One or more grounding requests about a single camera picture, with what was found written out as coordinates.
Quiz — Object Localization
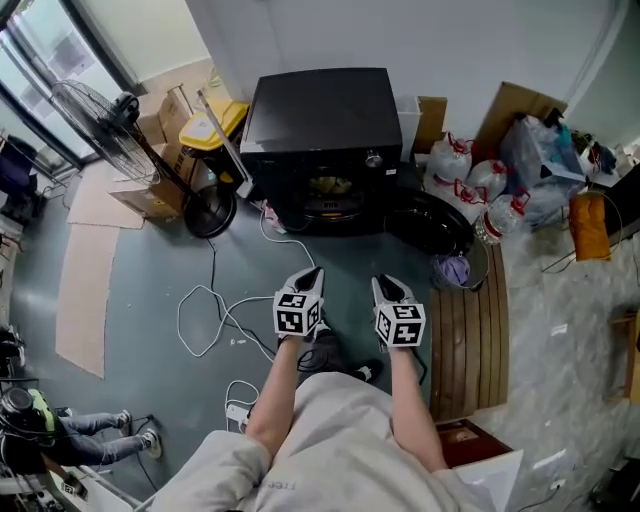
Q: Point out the white table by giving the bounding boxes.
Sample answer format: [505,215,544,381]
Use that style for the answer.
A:
[42,464,146,512]

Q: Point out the person's black shoe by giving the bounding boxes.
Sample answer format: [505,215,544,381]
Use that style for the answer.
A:
[304,319,332,344]
[349,358,385,385]

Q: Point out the purple cloth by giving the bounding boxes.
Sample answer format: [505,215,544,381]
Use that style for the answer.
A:
[434,253,471,287]

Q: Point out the white board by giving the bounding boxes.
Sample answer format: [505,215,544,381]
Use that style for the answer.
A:
[457,448,525,512]

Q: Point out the black fan cable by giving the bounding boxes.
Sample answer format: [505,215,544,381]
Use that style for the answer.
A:
[207,237,279,359]

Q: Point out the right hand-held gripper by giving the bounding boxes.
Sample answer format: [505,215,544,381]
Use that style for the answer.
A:
[371,273,427,348]

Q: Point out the big brown cardboard panel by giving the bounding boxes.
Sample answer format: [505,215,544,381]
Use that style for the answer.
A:
[472,81,569,166]

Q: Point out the metal mesh waste basket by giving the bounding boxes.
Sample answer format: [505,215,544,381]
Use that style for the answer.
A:
[430,234,490,292]

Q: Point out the brown wooden box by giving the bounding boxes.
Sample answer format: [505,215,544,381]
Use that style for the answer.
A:
[434,418,514,469]

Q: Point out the white power strip cable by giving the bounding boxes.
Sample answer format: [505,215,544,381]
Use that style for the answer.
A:
[223,379,261,434]

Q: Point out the pink and white packet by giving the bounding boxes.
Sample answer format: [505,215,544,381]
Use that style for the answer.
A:
[262,202,287,235]

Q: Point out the orange bag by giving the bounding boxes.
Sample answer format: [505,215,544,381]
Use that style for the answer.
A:
[569,192,612,262]

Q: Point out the clear water jug red handle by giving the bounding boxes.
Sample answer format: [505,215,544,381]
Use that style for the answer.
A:
[424,174,489,224]
[424,132,474,186]
[474,188,531,246]
[467,159,509,201]

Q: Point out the thin metal wire stand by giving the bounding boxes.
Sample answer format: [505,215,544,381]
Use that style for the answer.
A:
[542,189,624,274]

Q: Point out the person's left black shoe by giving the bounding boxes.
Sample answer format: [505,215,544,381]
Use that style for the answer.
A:
[304,319,332,344]

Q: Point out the wooden slatted board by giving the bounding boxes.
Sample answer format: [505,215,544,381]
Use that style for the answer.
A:
[428,242,511,421]

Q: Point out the pile of clear plastic bags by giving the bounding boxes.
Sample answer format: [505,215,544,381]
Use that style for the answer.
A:
[499,113,586,226]

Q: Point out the white pole tool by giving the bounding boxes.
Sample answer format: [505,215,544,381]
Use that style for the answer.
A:
[196,89,257,200]

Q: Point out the long white cable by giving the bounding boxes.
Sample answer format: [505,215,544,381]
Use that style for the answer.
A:
[177,209,317,359]

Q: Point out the large brown cardboard box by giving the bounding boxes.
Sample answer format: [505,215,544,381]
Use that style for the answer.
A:
[108,144,189,221]

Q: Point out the yellow laundry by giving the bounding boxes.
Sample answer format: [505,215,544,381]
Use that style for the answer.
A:
[309,175,354,196]

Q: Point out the flat beige cardboard sheet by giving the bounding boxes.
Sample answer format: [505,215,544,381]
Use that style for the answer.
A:
[54,223,121,380]
[66,164,146,230]

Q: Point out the person's black trousers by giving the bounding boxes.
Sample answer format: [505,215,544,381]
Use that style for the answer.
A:
[309,329,371,381]

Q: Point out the black pedestal fan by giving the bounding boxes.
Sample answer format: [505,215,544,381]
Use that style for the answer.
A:
[49,79,239,240]

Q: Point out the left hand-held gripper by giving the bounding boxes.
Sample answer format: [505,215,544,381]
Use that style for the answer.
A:
[273,267,326,337]

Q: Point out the person's left forearm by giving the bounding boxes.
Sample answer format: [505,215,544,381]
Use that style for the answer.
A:
[244,334,301,456]

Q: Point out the person's right black shoe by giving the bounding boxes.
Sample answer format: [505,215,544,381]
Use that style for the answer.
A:
[349,358,385,385]

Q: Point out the black washing machine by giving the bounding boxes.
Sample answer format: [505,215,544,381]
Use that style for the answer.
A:
[239,67,404,237]

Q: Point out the person's right forearm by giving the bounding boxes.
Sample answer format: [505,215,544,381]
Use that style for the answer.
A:
[387,344,448,471]

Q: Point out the white panel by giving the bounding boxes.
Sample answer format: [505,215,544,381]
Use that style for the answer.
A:
[397,95,421,161]

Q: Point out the black cable bundle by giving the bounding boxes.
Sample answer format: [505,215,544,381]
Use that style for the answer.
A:
[297,347,331,374]

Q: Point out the small brown cardboard sheet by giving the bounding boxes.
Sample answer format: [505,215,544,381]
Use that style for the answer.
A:
[417,96,448,154]

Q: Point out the dark blue chair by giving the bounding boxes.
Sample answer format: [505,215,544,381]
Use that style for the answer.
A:
[0,134,39,201]

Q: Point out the person's beige shirt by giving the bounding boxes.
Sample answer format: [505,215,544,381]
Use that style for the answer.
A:
[144,372,501,512]

